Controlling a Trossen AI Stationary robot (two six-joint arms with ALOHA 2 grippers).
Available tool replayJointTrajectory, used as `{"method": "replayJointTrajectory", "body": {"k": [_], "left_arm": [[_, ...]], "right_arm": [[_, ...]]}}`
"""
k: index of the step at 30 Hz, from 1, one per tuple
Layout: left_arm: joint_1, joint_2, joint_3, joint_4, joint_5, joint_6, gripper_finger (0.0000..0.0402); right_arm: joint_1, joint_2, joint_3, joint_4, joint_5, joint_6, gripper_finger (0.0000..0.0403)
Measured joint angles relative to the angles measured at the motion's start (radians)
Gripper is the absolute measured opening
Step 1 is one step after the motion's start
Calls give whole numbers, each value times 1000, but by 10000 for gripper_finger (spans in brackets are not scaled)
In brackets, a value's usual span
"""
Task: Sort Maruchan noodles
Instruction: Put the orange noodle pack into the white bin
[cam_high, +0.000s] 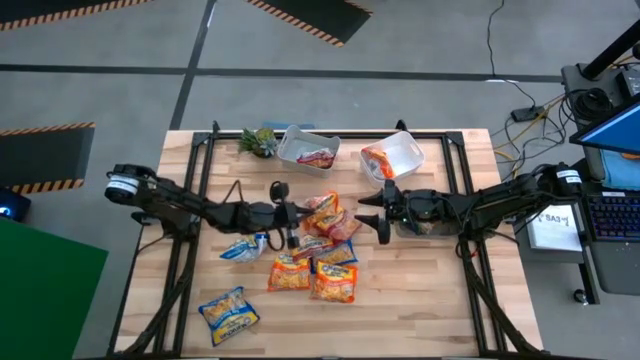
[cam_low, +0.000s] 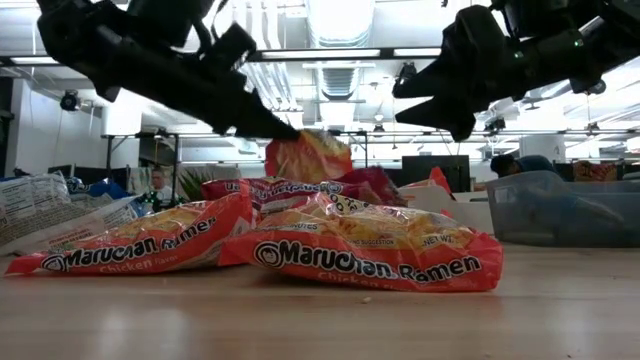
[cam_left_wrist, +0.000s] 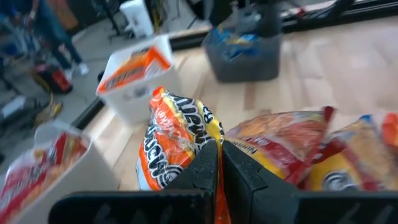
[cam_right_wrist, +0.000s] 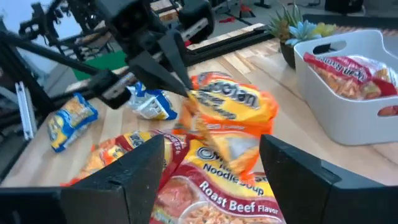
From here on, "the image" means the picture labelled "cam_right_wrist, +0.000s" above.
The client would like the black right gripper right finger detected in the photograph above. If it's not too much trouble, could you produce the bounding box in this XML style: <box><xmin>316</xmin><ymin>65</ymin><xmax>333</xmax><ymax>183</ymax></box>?
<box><xmin>259</xmin><ymin>134</ymin><xmax>386</xmax><ymax>224</ymax></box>

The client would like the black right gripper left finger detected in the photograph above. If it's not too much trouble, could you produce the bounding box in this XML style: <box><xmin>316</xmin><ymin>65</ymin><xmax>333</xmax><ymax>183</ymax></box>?
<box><xmin>60</xmin><ymin>134</ymin><xmax>165</xmax><ymax>224</ymax></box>

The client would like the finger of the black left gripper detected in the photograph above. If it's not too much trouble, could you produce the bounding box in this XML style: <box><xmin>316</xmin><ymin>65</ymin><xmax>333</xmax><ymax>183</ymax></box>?
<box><xmin>157</xmin><ymin>29</ymin><xmax>194</xmax><ymax>91</ymax></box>
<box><xmin>127</xmin><ymin>51</ymin><xmax>189</xmax><ymax>98</ymax></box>

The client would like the orange chicken ramen packet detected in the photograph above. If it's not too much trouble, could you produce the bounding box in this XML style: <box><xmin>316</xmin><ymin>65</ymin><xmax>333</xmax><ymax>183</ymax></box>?
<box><xmin>172</xmin><ymin>71</ymin><xmax>279</xmax><ymax>181</ymax></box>

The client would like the red beef ramen packet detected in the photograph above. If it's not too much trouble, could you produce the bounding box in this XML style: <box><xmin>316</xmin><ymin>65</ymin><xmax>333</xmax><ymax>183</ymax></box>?
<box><xmin>303</xmin><ymin>52</ymin><xmax>398</xmax><ymax>118</ymax></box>
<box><xmin>60</xmin><ymin>129</ymin><xmax>190</xmax><ymax>187</ymax></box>

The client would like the blue ramen packet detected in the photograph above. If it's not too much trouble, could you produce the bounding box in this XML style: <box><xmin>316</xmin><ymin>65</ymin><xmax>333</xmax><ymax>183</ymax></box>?
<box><xmin>47</xmin><ymin>92</ymin><xmax>99</xmax><ymax>153</ymax></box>
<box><xmin>126</xmin><ymin>81</ymin><xmax>178</xmax><ymax>121</ymax></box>

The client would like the green floor mat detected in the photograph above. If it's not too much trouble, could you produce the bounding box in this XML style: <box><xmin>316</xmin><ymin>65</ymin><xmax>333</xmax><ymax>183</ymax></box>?
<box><xmin>73</xmin><ymin>51</ymin><xmax>128</xmax><ymax>82</ymax></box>

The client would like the yellow-red roast beef ramen packet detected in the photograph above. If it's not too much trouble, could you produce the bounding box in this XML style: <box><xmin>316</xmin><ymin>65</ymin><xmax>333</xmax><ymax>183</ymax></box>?
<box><xmin>149</xmin><ymin>138</ymin><xmax>287</xmax><ymax>224</ymax></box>

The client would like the white plastic bin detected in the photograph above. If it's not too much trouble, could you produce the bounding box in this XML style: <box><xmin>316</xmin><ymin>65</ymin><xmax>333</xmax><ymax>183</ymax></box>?
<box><xmin>294</xmin><ymin>29</ymin><xmax>398</xmax><ymax>146</ymax></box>

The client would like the succulent plant in dark pot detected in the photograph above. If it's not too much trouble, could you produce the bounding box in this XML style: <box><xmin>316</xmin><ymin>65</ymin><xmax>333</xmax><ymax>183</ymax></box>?
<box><xmin>267</xmin><ymin>4</ymin><xmax>338</xmax><ymax>69</ymax></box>

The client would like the black hazard-striped floor mat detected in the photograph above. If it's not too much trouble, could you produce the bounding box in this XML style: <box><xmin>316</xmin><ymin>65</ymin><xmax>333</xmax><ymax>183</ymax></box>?
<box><xmin>303</xmin><ymin>12</ymin><xmax>398</xmax><ymax>34</ymax></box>

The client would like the silver aluminium rail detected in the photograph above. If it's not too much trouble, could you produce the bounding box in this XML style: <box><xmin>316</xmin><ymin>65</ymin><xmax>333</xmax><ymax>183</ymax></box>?
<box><xmin>14</xmin><ymin>81</ymin><xmax>38</xmax><ymax>141</ymax></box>

